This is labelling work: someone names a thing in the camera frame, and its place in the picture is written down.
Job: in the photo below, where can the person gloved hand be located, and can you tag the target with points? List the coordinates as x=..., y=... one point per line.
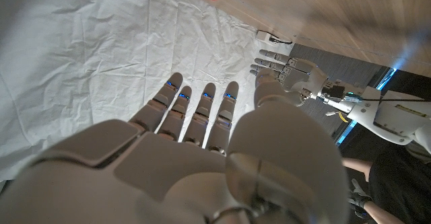
x=358, y=197

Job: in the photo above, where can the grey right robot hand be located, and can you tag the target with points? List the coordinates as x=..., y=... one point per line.
x=168, y=170

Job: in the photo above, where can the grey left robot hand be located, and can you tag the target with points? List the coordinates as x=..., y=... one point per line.
x=303, y=76

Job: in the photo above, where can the bare person forearm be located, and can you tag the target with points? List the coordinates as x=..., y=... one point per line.
x=384, y=215
x=357, y=167

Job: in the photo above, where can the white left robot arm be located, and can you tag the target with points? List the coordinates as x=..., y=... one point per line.
x=387, y=116

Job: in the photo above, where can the person in black clothes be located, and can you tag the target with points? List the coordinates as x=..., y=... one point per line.
x=400, y=183

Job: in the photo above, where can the white power strip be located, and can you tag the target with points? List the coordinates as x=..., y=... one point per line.
x=264, y=35

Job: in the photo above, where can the white backdrop cloth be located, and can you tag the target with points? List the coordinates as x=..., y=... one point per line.
x=84, y=49

